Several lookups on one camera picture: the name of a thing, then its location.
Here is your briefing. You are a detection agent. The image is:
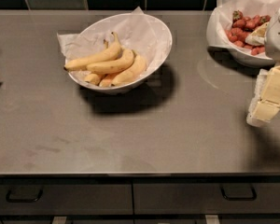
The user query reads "left dark drawer front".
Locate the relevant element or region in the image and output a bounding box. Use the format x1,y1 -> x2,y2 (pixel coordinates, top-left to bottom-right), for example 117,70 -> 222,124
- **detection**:
0,184 -> 133,216

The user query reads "dark drawer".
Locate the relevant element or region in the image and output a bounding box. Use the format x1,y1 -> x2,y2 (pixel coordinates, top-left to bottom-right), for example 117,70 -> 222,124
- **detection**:
0,184 -> 133,216
133,183 -> 280,215

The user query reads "drawer black handle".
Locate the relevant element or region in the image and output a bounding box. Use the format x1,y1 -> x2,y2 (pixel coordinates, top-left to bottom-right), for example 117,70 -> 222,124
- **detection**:
6,187 -> 43,203
220,184 -> 258,202

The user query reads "right lower banana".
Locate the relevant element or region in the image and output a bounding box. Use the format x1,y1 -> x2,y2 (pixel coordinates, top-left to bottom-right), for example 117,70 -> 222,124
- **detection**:
111,51 -> 147,86

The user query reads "small left banana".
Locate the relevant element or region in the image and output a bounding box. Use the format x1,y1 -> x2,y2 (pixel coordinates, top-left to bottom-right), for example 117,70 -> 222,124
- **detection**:
84,73 -> 104,85

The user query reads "white paper in banana bowl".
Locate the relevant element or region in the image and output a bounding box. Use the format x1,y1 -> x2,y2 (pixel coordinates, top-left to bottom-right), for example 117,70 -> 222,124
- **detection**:
57,8 -> 173,93

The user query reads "right dark drawer front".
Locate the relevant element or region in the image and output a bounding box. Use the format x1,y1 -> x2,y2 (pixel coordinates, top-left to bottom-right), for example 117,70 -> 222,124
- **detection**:
133,183 -> 280,215

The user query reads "right drawer black handle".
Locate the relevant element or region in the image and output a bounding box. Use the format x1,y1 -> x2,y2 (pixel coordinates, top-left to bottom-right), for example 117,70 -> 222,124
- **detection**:
220,184 -> 258,202

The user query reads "long top banana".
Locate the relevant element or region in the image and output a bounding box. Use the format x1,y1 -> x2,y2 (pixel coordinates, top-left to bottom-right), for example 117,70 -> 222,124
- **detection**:
63,32 -> 121,71

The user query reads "pile of red strawberries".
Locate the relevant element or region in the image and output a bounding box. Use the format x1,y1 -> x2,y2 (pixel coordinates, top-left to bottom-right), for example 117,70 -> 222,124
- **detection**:
225,10 -> 271,56

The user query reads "left drawer black handle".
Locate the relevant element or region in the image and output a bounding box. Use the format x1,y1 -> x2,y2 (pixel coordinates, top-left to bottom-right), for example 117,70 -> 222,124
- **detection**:
6,187 -> 43,203

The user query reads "white paper in strawberry bowl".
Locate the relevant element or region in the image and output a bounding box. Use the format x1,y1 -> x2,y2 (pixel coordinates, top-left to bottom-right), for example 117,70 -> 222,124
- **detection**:
215,0 -> 280,60

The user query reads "white strawberry bowl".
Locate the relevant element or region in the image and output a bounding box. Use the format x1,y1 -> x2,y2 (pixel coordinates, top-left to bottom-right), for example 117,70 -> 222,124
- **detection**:
206,7 -> 274,68

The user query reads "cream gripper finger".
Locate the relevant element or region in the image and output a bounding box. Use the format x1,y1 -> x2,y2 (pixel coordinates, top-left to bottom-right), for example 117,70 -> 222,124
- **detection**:
245,22 -> 269,46
246,63 -> 280,127

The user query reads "white banana bowl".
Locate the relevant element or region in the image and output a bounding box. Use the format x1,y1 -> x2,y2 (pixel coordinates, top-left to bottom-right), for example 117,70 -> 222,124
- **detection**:
58,12 -> 173,94

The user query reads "small orange-tinted banana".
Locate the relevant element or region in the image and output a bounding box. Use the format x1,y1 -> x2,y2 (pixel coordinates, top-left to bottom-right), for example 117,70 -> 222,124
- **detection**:
99,73 -> 117,88

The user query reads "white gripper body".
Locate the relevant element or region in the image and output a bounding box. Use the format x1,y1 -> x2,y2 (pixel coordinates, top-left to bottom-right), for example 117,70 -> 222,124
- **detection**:
265,8 -> 280,62

